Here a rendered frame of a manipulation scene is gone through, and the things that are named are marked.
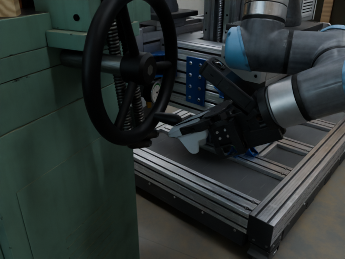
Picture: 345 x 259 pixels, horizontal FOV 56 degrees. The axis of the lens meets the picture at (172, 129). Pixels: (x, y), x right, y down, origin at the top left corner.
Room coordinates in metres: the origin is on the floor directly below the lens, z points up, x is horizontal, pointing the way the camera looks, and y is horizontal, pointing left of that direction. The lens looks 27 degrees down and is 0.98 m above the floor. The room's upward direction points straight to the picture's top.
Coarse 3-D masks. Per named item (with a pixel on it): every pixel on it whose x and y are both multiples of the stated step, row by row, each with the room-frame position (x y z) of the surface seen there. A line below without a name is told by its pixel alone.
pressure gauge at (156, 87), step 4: (152, 84) 0.85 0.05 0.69; (156, 84) 0.87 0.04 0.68; (160, 84) 0.88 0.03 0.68; (144, 88) 0.85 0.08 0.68; (148, 88) 0.85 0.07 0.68; (152, 88) 0.84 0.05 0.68; (156, 88) 0.87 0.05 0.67; (144, 92) 0.85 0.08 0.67; (148, 92) 0.84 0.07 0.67; (152, 92) 0.85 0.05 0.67; (144, 96) 0.85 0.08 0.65; (148, 96) 0.84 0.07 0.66; (152, 96) 0.85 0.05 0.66; (156, 96) 0.86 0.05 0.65; (148, 100) 0.85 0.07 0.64; (152, 100) 0.84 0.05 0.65; (148, 104) 0.87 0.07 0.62
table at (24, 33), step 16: (16, 16) 0.58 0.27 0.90; (32, 16) 0.60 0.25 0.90; (48, 16) 0.64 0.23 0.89; (144, 16) 0.94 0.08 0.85; (0, 32) 0.54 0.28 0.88; (16, 32) 0.57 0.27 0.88; (32, 32) 0.60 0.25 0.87; (48, 32) 0.62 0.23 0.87; (64, 32) 0.60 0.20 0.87; (80, 32) 0.60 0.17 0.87; (0, 48) 0.54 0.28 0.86; (16, 48) 0.56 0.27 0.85; (32, 48) 0.59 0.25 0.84; (64, 48) 0.61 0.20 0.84; (80, 48) 0.59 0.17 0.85
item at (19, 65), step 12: (48, 48) 0.63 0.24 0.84; (60, 48) 0.65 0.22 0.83; (0, 60) 0.53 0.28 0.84; (12, 60) 0.55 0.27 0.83; (24, 60) 0.57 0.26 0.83; (36, 60) 0.60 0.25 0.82; (48, 60) 0.62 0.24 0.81; (0, 72) 0.53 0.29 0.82; (12, 72) 0.55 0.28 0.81; (24, 72) 0.57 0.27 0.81
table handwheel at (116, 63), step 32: (128, 0) 0.54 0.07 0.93; (160, 0) 0.63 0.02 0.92; (96, 32) 0.48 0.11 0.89; (128, 32) 0.55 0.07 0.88; (64, 64) 0.65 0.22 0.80; (96, 64) 0.46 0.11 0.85; (128, 64) 0.56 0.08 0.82; (160, 64) 0.64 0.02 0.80; (96, 96) 0.46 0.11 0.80; (128, 96) 0.54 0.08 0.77; (160, 96) 0.66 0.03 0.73; (96, 128) 0.47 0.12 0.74
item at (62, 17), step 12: (36, 0) 0.65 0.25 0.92; (48, 0) 0.64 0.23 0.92; (60, 0) 0.63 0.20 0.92; (72, 0) 0.61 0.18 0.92; (84, 0) 0.60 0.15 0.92; (96, 0) 0.62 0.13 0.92; (60, 12) 0.63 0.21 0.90; (72, 12) 0.62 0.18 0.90; (84, 12) 0.60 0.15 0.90; (132, 12) 0.72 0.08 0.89; (60, 24) 0.63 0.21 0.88; (72, 24) 0.62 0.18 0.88; (84, 24) 0.61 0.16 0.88
